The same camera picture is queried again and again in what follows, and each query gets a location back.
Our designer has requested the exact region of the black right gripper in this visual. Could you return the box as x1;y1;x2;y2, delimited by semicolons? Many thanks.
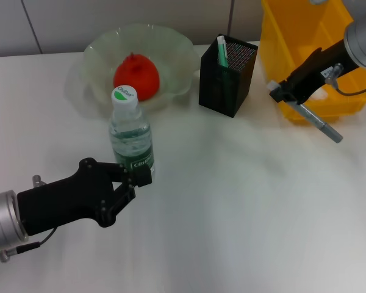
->
270;38;359;106

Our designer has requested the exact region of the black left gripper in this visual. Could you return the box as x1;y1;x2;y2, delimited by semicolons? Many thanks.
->
17;157;153;237

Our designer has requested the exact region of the grey marker pen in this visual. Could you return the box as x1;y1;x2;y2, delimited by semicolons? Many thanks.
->
267;79;344;144

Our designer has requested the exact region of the clear green-label water bottle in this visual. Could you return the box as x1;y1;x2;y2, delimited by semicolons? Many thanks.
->
109;85;156;176

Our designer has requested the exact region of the green pen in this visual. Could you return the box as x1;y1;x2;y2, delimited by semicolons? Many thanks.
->
216;35;232;101

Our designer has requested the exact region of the orange ribbed fruit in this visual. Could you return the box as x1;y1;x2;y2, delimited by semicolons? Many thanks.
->
113;52;161;101

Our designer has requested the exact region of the black mesh pen holder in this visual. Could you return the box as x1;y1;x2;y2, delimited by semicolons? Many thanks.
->
199;33;259;118

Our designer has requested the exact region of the green glass fruit plate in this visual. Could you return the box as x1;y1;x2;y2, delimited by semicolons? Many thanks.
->
82;24;199;110

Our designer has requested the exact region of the yellow plastic storage bin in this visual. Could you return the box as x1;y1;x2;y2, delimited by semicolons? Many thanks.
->
258;0;366;125

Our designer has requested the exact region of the right wrist silver cable plug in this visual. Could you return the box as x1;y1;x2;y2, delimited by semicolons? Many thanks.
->
325;63;345;85

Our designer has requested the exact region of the right wrist grey cable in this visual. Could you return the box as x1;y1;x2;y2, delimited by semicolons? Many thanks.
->
331;78;366;96

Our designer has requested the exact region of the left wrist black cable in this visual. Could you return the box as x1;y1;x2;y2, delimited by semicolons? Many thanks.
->
0;227;57;263

